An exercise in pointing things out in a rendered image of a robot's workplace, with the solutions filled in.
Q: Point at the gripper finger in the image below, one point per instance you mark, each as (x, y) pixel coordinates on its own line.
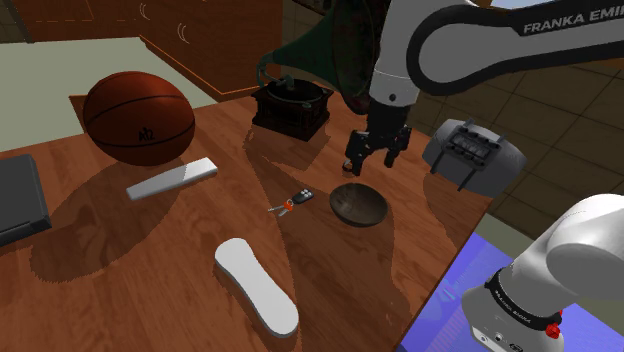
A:
(357, 151)
(396, 151)

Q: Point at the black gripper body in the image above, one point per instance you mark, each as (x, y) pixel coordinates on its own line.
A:
(386, 122)

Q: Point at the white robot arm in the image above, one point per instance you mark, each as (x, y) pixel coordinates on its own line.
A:
(453, 53)

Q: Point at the dark brown bowl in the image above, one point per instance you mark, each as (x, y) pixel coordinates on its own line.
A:
(358, 204)

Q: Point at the keys with black fob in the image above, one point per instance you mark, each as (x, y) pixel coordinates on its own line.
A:
(302, 196)

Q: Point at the grey rounded device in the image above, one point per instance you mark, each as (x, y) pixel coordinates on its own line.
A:
(473, 156)

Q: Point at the gramophone with green horn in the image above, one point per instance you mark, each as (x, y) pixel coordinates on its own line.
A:
(292, 105)

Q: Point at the white oblong insole shape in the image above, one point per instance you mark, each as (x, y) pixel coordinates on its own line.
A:
(256, 287)

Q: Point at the brown wooden cabinet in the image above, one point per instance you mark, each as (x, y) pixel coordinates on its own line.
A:
(219, 44)

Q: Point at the silver bar remote control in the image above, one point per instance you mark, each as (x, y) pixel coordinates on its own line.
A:
(170, 179)

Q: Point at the brown basketball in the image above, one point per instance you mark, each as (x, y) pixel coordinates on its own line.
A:
(139, 117)

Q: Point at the wooden table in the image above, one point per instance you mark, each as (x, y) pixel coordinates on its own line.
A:
(146, 312)

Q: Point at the dark grey flat box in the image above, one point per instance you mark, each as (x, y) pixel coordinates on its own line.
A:
(19, 195)

